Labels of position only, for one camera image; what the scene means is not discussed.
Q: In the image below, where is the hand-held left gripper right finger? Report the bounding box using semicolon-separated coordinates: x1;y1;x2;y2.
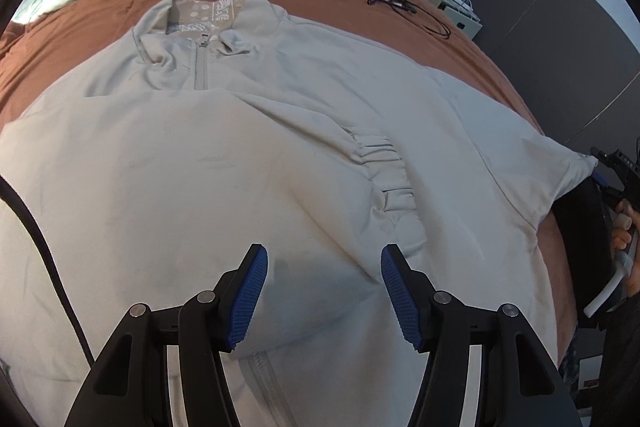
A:
380;243;583;427

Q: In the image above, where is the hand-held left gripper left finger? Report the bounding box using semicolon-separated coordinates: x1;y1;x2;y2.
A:
64;243;271;427

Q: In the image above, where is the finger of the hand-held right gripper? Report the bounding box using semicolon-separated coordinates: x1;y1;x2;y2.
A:
592;174;626;206
590;147;635;182

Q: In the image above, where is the light grey zip jacket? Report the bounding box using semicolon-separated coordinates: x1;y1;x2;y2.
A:
0;0;599;427

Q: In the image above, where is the person's right hand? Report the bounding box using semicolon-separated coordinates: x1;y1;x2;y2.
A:
613;199;640;254

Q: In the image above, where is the black cloth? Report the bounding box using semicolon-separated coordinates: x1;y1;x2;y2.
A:
551;179;616;325

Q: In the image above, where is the dark grey wardrobe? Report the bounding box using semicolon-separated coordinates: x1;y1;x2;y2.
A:
470;0;640;150

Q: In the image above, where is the white storage box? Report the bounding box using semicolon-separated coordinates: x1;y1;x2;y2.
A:
440;0;484;41

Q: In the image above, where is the brown bed sheet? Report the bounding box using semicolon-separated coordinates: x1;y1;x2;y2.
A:
0;0;576;358

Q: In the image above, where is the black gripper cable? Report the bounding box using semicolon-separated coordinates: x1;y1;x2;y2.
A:
0;177;97;365

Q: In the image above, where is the thin black cable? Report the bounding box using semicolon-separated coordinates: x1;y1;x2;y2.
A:
367;0;453;41

